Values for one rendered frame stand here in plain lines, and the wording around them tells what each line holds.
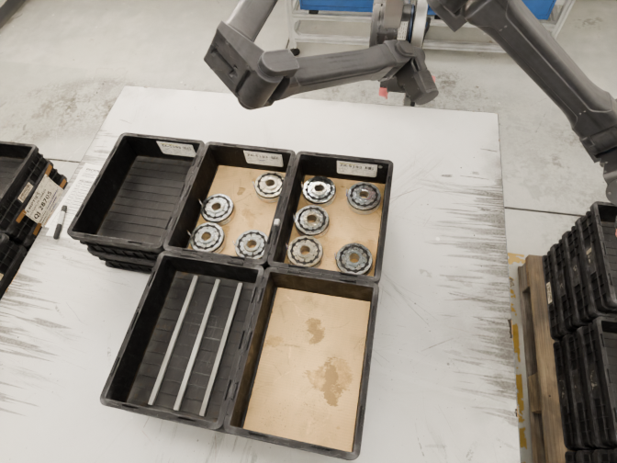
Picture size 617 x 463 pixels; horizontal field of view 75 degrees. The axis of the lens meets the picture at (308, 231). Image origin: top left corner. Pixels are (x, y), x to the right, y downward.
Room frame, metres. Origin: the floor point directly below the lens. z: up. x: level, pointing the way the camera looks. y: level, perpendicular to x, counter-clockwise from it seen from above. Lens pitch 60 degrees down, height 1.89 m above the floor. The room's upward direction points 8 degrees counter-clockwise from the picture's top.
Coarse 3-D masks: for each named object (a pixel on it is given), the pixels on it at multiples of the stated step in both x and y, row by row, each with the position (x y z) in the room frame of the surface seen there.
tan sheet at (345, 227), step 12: (336, 180) 0.79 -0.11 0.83; (348, 180) 0.78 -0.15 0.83; (336, 192) 0.74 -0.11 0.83; (300, 204) 0.72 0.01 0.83; (336, 204) 0.70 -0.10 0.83; (336, 216) 0.65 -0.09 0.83; (348, 216) 0.65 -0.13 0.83; (360, 216) 0.64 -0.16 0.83; (372, 216) 0.64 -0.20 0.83; (336, 228) 0.61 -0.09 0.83; (348, 228) 0.61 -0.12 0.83; (360, 228) 0.60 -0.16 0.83; (372, 228) 0.60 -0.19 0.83; (324, 240) 0.58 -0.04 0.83; (336, 240) 0.57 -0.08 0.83; (348, 240) 0.57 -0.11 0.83; (360, 240) 0.56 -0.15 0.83; (372, 240) 0.56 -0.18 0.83; (324, 252) 0.54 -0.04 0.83; (336, 252) 0.53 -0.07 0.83; (372, 252) 0.52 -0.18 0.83; (324, 264) 0.50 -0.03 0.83; (372, 276) 0.44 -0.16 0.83
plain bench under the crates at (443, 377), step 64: (128, 128) 1.30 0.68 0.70; (192, 128) 1.25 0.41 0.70; (256, 128) 1.20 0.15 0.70; (320, 128) 1.15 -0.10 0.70; (384, 128) 1.11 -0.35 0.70; (448, 128) 1.06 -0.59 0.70; (64, 192) 1.00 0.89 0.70; (448, 192) 0.77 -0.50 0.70; (64, 256) 0.72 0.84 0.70; (384, 256) 0.56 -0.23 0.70; (448, 256) 0.53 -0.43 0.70; (0, 320) 0.52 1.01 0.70; (64, 320) 0.49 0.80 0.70; (128, 320) 0.46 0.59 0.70; (384, 320) 0.35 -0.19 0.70; (448, 320) 0.33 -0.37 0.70; (0, 384) 0.32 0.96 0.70; (64, 384) 0.29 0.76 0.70; (384, 384) 0.17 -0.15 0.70; (448, 384) 0.15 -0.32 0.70; (512, 384) 0.13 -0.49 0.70; (0, 448) 0.14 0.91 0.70; (64, 448) 0.12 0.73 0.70; (128, 448) 0.10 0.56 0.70; (192, 448) 0.08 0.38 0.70; (256, 448) 0.06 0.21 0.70; (384, 448) 0.02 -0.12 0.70; (448, 448) 0.00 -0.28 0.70; (512, 448) -0.02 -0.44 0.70
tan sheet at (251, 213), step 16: (224, 176) 0.87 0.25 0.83; (240, 176) 0.86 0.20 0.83; (256, 176) 0.85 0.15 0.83; (224, 192) 0.80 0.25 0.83; (240, 192) 0.79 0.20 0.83; (240, 208) 0.73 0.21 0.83; (256, 208) 0.73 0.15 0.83; (272, 208) 0.72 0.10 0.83; (240, 224) 0.67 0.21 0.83; (256, 224) 0.66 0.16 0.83
